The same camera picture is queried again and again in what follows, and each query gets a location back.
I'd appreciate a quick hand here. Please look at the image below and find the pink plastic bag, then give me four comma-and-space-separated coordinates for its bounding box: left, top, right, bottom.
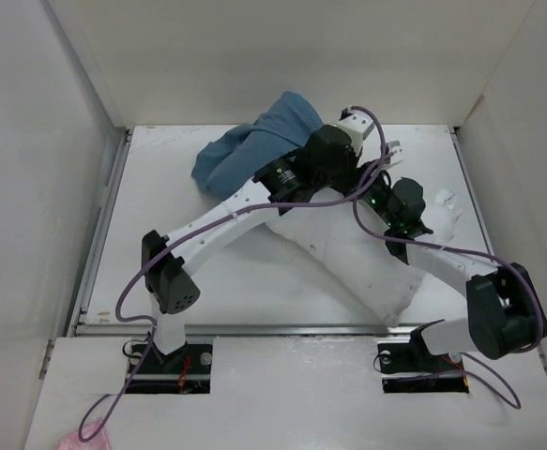
55, 420, 112, 450

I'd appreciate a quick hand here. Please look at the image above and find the aluminium front rail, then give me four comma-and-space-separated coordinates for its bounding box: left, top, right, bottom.
68, 318, 521, 338

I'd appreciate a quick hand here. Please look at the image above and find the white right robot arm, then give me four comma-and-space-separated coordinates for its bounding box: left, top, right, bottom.
355, 161, 547, 369

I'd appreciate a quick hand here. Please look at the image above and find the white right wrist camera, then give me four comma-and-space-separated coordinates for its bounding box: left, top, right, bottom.
382, 141, 403, 169

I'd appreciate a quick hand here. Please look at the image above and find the blue fabric pillowcase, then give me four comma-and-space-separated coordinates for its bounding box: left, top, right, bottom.
191, 91, 324, 201

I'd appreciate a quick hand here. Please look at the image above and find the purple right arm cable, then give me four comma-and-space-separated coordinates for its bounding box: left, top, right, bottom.
353, 154, 547, 410

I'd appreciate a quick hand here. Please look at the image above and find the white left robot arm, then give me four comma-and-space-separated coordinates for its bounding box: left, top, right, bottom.
142, 121, 369, 372

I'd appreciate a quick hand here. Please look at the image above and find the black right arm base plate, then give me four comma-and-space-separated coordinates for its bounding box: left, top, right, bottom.
373, 339, 469, 394

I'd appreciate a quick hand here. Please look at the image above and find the white pillow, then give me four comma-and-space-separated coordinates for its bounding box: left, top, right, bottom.
266, 187, 465, 327

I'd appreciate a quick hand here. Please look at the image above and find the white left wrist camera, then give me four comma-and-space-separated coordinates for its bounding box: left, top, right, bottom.
333, 108, 375, 156

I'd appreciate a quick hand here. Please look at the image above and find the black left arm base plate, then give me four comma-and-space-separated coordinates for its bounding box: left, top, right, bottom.
125, 343, 213, 395

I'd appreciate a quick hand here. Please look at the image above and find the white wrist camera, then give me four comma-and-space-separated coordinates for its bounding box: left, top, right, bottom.
333, 108, 375, 156
382, 141, 403, 169

